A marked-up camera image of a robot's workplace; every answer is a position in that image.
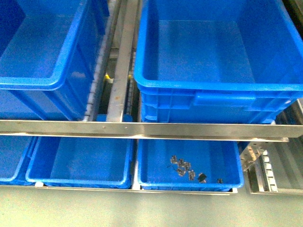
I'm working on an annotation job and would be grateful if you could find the metal front shelf rail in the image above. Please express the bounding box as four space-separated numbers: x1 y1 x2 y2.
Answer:
0 120 303 142

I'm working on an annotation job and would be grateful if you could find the blue middle empty bin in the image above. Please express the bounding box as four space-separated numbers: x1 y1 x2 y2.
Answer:
0 0 109 121

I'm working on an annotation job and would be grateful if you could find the blue target bin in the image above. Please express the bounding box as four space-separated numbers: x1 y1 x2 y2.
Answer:
134 0 303 124

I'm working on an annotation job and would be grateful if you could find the pile of small metal clips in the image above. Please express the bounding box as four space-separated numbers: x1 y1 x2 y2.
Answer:
167 155 223 184

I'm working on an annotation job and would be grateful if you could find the metal divider rail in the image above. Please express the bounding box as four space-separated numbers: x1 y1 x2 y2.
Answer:
107 0 139 122

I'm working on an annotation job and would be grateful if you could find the lower blue bin with clips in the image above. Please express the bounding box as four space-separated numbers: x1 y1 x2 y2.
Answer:
137 140 244 192

